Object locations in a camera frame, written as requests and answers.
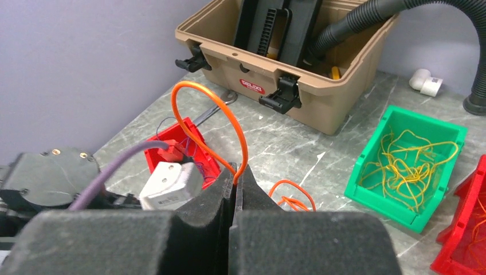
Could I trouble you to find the green plastic bin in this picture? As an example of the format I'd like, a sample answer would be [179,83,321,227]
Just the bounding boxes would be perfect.
[344,105,468,233]

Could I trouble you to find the tan plastic toolbox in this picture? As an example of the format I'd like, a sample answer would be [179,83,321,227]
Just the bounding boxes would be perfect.
[175,1,397,135]

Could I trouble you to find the black toolbox tray insert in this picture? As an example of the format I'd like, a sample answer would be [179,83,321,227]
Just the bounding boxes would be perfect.
[233,0,322,67]

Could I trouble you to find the red plastic bin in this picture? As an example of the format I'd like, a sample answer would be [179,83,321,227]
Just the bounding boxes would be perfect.
[430,155,485,274]

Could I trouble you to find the black corrugated hose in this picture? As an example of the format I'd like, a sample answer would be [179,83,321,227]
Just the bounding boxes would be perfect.
[307,0,486,116]

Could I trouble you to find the yellow tool in toolbox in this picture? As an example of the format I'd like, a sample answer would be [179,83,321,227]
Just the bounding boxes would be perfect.
[330,66,341,80]

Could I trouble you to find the white pipe elbow fitting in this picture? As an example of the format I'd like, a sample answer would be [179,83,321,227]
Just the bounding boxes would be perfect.
[409,69,443,97]

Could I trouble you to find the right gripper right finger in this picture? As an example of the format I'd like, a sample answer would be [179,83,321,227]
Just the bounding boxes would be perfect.
[232,163,285,275]

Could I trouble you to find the metal wrench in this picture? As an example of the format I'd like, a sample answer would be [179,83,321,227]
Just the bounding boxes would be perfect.
[193,91,238,126]

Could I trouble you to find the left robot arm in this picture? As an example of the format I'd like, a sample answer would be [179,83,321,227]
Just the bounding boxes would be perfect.
[1,147,101,252]

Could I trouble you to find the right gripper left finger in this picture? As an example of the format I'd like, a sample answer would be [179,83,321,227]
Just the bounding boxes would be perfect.
[174,169,236,274]

